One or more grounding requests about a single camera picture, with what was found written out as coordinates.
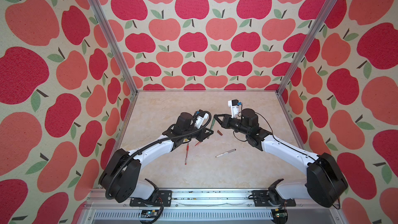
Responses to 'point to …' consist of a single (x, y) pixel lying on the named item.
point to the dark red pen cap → (218, 131)
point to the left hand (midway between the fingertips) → (213, 134)
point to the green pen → (213, 123)
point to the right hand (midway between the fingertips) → (214, 120)
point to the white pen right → (230, 151)
